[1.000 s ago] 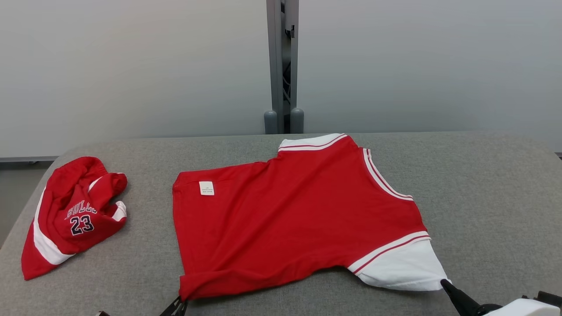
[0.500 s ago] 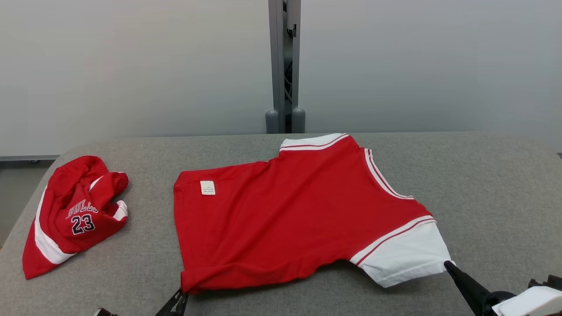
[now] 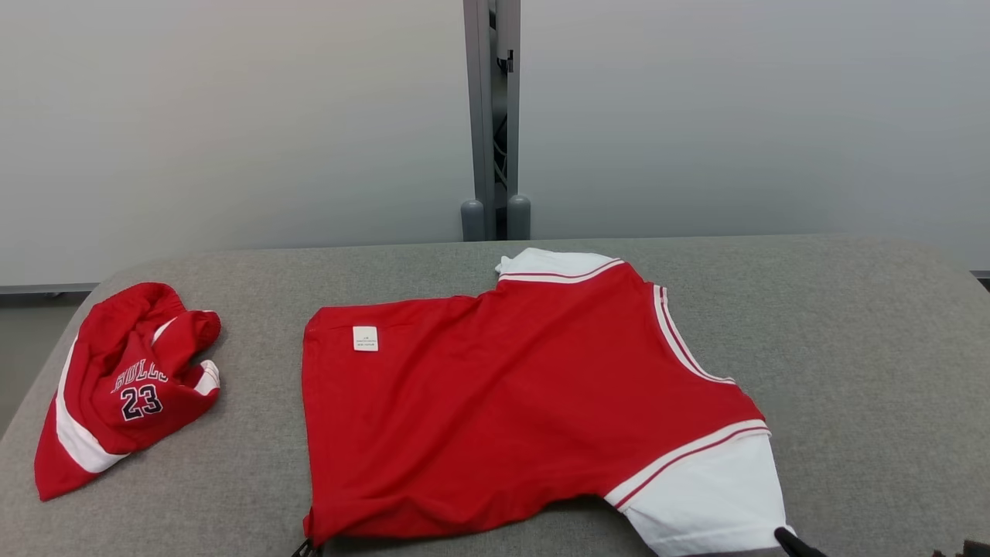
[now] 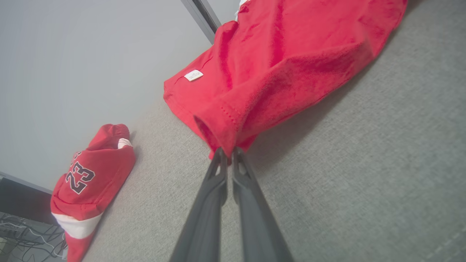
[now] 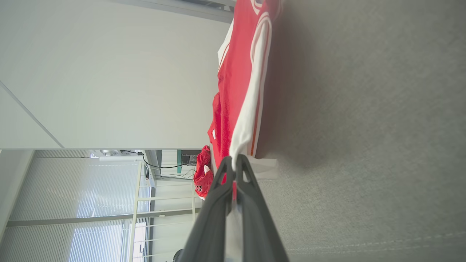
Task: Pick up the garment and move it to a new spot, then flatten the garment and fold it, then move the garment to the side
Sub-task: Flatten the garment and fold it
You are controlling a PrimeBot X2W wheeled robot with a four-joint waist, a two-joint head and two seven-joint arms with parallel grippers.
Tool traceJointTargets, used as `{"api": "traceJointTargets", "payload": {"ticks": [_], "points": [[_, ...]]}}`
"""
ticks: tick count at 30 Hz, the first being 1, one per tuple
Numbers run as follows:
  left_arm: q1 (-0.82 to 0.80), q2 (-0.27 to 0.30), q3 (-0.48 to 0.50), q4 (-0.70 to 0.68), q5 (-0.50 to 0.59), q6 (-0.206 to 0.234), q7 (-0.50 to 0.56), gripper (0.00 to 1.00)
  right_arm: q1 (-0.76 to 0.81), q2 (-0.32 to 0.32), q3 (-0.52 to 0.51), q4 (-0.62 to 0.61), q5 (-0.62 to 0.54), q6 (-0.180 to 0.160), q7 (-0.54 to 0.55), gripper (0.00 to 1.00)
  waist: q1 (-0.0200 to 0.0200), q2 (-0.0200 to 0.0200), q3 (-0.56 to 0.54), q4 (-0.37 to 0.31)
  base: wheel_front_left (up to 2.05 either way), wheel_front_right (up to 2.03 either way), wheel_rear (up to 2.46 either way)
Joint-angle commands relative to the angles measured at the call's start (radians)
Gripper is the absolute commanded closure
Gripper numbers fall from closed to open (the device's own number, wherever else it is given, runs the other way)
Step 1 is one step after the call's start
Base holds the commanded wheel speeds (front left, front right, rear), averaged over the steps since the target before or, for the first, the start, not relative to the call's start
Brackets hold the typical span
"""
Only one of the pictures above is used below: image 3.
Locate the red white-sleeved jersey shirt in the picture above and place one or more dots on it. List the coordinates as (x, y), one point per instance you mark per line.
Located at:
(503, 410)

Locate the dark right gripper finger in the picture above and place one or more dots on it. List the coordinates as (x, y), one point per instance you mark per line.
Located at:
(797, 545)

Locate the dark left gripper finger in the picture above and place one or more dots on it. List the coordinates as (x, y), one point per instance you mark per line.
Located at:
(306, 549)

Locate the red number 23 shorts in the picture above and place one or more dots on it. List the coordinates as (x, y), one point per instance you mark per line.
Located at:
(116, 418)

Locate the white partition panel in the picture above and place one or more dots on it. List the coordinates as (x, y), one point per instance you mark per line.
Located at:
(232, 116)
(735, 116)

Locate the grey partition joint post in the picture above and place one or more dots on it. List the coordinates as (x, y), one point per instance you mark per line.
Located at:
(481, 116)

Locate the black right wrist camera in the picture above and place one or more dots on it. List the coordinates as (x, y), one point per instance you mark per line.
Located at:
(967, 551)

